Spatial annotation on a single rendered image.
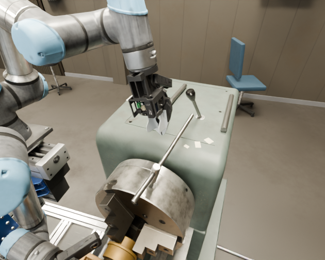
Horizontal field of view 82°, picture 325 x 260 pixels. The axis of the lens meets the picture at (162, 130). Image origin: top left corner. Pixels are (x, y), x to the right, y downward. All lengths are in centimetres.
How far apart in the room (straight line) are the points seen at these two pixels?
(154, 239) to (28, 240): 35
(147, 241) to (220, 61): 333
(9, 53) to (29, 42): 46
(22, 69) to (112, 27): 52
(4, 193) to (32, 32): 29
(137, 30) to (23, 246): 63
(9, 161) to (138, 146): 36
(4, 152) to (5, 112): 44
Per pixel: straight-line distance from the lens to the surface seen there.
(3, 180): 46
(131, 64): 45
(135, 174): 57
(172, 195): 57
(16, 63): 89
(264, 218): 210
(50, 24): 43
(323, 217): 239
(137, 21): 44
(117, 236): 60
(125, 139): 68
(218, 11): 351
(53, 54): 42
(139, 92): 46
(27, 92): 93
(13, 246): 73
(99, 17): 49
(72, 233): 174
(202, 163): 61
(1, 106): 90
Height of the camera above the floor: 168
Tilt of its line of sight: 38 degrees down
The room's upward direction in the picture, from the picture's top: straight up
